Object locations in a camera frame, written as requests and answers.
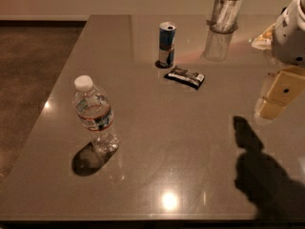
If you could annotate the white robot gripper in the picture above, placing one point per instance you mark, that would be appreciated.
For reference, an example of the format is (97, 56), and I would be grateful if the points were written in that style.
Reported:
(290, 37)

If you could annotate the clear plastic water bottle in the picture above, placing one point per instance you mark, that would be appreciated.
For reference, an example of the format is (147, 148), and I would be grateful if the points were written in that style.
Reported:
(94, 110)

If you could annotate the clear cup with plastic utensils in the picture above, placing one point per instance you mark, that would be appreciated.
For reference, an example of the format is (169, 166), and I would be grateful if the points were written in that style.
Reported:
(225, 14)

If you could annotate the black snack bar wrapper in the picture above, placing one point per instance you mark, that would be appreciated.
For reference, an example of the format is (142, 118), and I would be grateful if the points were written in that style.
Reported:
(186, 77)

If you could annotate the blue silver energy drink can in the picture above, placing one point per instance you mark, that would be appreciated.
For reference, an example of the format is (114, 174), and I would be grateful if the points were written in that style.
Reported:
(166, 44)

